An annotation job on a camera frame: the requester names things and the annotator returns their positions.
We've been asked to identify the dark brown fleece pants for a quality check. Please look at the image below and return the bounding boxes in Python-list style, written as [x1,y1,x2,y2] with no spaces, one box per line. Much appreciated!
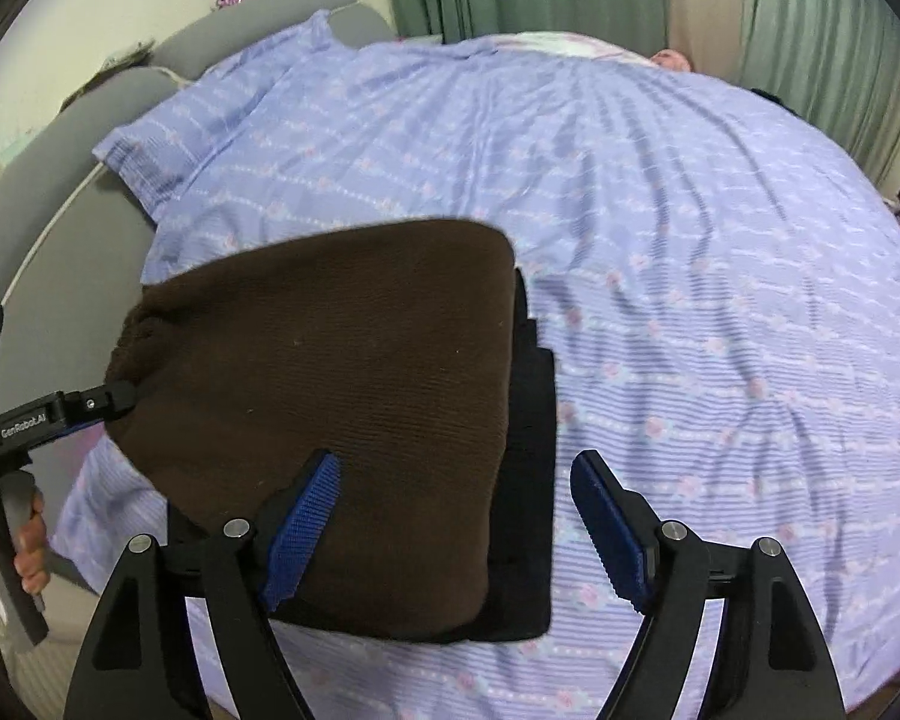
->
[107,220,515,640]

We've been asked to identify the person's left hand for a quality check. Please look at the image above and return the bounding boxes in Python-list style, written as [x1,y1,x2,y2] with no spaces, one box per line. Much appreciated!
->
[14,489,50,596]

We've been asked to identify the grey padded headboard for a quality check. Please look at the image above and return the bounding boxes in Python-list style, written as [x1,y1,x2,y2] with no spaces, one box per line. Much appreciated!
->
[0,0,397,410]

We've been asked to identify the black folded clothes stack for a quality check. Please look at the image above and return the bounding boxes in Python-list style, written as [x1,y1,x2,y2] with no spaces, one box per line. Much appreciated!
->
[248,275,556,644]

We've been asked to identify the purple floral bed sheet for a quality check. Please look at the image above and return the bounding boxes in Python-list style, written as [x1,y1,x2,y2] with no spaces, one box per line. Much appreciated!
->
[51,31,900,720]

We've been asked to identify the purple floral pillow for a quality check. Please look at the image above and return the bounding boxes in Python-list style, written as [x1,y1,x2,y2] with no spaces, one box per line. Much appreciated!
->
[94,10,347,224]

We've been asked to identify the pink plush toy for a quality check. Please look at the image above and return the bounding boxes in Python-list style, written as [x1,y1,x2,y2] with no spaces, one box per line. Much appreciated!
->
[650,49,694,71]

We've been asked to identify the white pink blanket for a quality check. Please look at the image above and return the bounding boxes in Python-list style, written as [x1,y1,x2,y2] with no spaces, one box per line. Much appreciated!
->
[491,31,650,65]

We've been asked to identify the green curtain right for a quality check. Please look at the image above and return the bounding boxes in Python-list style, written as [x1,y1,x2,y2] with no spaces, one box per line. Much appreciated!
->
[740,0,900,184]

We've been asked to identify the beige sheer curtain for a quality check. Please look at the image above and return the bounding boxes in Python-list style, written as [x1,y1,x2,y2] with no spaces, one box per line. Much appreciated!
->
[668,0,743,80]

